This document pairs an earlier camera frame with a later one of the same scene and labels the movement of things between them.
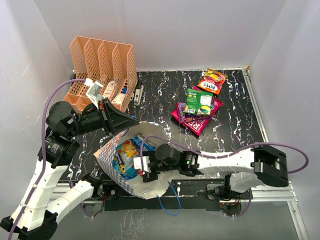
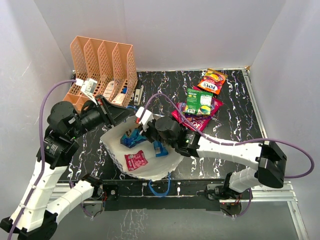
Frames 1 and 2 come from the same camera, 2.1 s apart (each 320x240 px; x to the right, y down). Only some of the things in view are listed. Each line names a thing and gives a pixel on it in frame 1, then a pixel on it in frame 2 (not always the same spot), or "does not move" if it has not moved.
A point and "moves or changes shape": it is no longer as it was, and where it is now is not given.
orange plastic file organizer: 112,64 does not move
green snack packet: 198,103 does not move
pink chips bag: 197,126 to 178,115
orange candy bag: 213,80 does not move
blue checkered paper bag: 155,134 moves or changes shape
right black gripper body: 156,167 to 152,134
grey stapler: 138,93 does not move
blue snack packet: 123,160 to 130,138
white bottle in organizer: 109,89 does not move
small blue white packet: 147,147 moves or changes shape
